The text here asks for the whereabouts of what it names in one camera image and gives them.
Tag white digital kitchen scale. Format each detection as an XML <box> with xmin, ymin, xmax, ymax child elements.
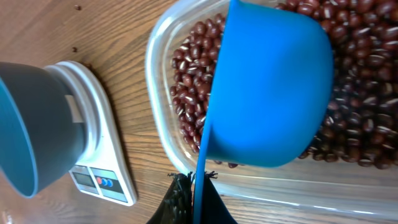
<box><xmin>44</xmin><ymin>61</ymin><xmax>137</xmax><ymax>207</ymax></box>

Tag teal blue bowl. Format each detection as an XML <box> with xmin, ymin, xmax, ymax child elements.
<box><xmin>1</xmin><ymin>62</ymin><xmax>86</xmax><ymax>198</ymax></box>

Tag clear plastic bean container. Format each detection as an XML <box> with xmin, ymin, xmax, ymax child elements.
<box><xmin>146</xmin><ymin>0</ymin><xmax>397</xmax><ymax>220</ymax></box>

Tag blue plastic measuring scoop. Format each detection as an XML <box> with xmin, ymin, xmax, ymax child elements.
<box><xmin>193</xmin><ymin>1</ymin><xmax>334</xmax><ymax>223</ymax></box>

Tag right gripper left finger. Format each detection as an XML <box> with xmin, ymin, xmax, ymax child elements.
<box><xmin>147</xmin><ymin>172</ymin><xmax>193</xmax><ymax>224</ymax></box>

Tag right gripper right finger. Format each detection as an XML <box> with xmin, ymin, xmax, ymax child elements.
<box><xmin>200</xmin><ymin>171</ymin><xmax>237</xmax><ymax>224</ymax></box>

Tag red adzuki beans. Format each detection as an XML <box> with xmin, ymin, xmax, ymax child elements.
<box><xmin>169</xmin><ymin>0</ymin><xmax>397</xmax><ymax>169</ymax></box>

